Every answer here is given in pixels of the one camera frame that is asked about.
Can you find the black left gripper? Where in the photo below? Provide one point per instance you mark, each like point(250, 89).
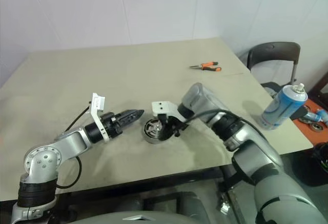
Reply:
point(110, 125)

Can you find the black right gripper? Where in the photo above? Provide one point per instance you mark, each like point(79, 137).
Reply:
point(176, 125)

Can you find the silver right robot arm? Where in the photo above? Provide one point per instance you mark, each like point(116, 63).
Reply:
point(246, 137)

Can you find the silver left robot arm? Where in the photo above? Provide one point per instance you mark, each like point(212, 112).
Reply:
point(69, 142)

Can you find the orange black pliers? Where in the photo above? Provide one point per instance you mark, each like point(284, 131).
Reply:
point(210, 66)

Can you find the grey rounded shape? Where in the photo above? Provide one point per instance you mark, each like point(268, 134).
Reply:
point(159, 213)

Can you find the blue spray can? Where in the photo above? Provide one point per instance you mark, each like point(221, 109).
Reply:
point(284, 108)

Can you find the black folding chair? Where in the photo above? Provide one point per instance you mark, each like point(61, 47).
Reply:
point(271, 52)

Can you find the orange mat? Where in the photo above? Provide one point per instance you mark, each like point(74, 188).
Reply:
point(307, 133)

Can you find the small white blue tube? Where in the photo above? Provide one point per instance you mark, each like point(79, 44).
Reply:
point(311, 116)

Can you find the small blue bottle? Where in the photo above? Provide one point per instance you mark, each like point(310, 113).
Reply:
point(323, 116)

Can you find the black bag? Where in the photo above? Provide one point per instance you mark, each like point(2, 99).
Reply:
point(320, 165)

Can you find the dark cabinet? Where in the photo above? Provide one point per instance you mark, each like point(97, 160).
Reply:
point(321, 85)

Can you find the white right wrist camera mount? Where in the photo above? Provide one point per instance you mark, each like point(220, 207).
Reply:
point(161, 107)

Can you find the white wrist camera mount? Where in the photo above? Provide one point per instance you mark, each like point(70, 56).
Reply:
point(96, 103)
point(161, 107)

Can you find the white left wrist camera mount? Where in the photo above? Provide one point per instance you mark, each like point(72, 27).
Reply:
point(96, 103)

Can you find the silver metal bracket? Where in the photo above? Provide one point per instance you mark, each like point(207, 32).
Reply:
point(224, 204)

